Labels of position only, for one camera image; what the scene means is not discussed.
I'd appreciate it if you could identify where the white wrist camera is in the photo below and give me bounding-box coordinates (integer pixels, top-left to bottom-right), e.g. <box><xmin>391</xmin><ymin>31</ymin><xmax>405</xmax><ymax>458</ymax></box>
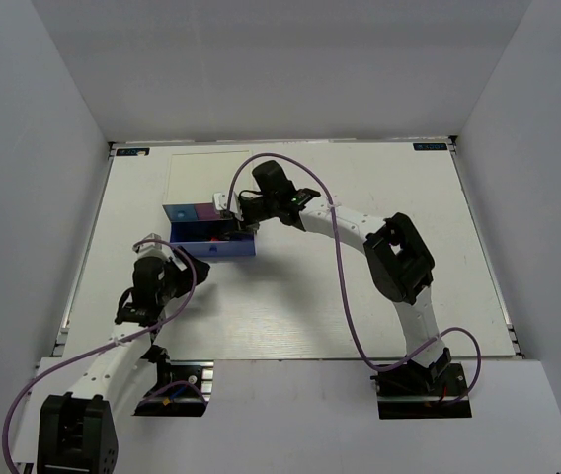
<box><xmin>212</xmin><ymin>192</ymin><xmax>242</xmax><ymax>220</ymax></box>
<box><xmin>132</xmin><ymin>233</ymin><xmax>170</xmax><ymax>261</ymax></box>

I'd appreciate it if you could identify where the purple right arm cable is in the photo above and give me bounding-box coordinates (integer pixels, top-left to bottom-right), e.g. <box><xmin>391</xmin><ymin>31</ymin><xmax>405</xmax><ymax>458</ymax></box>
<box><xmin>227</xmin><ymin>152</ymin><xmax>483</xmax><ymax>407</ymax></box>

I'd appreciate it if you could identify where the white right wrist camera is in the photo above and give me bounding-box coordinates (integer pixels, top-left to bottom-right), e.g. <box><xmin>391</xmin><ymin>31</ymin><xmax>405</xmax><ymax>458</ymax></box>
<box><xmin>212</xmin><ymin>192</ymin><xmax>242</xmax><ymax>220</ymax></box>

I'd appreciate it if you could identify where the light blue drawer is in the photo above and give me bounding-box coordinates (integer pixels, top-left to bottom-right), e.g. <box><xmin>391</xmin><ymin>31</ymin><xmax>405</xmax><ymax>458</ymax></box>
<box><xmin>163</xmin><ymin>204</ymin><xmax>198</xmax><ymax>222</ymax></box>

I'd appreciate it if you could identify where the white drawer cabinet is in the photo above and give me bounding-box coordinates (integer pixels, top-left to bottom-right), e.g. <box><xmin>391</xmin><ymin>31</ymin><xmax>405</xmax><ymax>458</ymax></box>
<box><xmin>163</xmin><ymin>150</ymin><xmax>251</xmax><ymax>205</ymax></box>

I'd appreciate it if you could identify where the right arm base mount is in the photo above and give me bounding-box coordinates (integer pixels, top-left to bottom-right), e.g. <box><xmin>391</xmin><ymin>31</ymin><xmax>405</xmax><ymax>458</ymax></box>
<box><xmin>370</xmin><ymin>363</ymin><xmax>472</xmax><ymax>420</ymax></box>

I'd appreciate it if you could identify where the purple blue drawer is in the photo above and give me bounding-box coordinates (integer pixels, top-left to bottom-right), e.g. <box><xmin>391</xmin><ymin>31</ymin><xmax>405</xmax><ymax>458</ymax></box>
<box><xmin>170</xmin><ymin>219</ymin><xmax>256</xmax><ymax>259</ymax></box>

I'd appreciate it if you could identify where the pink drawer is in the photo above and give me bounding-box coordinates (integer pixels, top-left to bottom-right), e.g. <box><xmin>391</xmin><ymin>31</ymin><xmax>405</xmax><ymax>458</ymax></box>
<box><xmin>194</xmin><ymin>202</ymin><xmax>222</xmax><ymax>221</ymax></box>

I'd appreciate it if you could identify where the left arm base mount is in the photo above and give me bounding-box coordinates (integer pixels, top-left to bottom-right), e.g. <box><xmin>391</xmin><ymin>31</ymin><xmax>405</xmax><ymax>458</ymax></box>
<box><xmin>133</xmin><ymin>360</ymin><xmax>214</xmax><ymax>418</ymax></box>

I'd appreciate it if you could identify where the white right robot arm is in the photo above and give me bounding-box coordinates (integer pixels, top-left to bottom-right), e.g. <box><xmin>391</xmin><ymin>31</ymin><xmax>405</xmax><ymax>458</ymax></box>
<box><xmin>225</xmin><ymin>153</ymin><xmax>451</xmax><ymax>394</ymax></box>

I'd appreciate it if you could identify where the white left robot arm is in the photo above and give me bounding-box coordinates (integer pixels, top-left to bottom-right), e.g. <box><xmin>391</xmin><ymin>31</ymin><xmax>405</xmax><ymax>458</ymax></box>
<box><xmin>36</xmin><ymin>247</ymin><xmax>210</xmax><ymax>473</ymax></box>

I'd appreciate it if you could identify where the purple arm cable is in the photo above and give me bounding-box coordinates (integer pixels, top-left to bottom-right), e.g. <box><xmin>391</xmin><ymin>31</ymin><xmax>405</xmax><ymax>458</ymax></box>
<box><xmin>227</xmin><ymin>152</ymin><xmax>483</xmax><ymax>407</ymax></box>
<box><xmin>2</xmin><ymin>239</ymin><xmax>198</xmax><ymax>473</ymax></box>

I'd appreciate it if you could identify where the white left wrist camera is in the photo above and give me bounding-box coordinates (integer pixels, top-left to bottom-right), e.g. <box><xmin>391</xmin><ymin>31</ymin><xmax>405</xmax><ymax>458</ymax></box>
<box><xmin>132</xmin><ymin>233</ymin><xmax>170</xmax><ymax>261</ymax></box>

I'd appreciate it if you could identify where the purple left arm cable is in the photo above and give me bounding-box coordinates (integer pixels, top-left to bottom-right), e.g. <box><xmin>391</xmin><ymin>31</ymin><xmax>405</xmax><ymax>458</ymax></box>
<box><xmin>2</xmin><ymin>239</ymin><xmax>198</xmax><ymax>473</ymax></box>

